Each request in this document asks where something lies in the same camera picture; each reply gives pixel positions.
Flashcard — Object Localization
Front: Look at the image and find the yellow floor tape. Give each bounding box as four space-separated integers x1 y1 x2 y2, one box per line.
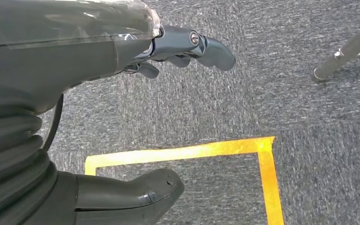
84 136 285 225

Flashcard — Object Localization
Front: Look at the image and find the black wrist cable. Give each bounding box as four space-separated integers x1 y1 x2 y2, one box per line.
42 93 65 151

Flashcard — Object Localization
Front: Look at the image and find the stainless steel side table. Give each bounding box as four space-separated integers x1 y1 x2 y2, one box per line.
311 15 360 83

